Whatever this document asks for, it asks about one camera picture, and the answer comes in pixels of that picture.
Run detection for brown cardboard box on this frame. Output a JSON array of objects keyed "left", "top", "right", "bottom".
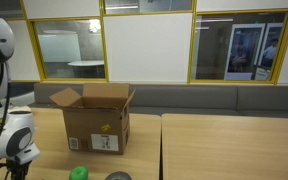
[{"left": 48, "top": 82, "right": 136, "bottom": 156}]

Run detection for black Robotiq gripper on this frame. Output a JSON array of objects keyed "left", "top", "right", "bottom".
[{"left": 5, "top": 159, "right": 32, "bottom": 180}]

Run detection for poster with person in blue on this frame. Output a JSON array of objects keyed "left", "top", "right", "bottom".
[{"left": 255, "top": 21, "right": 284, "bottom": 80}]

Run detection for grey upholstered bench sofa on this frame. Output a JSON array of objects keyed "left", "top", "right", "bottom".
[{"left": 8, "top": 82, "right": 288, "bottom": 119}]

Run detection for green toy apple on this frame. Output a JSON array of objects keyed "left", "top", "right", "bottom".
[{"left": 68, "top": 165, "right": 90, "bottom": 180}]

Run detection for yellow framed glass window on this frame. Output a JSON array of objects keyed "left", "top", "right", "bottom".
[
  {"left": 26, "top": 16, "right": 110, "bottom": 84},
  {"left": 98, "top": 0, "right": 197, "bottom": 17},
  {"left": 187, "top": 7, "right": 288, "bottom": 84}
]

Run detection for poster with seated person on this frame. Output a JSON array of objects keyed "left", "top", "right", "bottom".
[{"left": 224, "top": 22, "right": 267, "bottom": 81}]

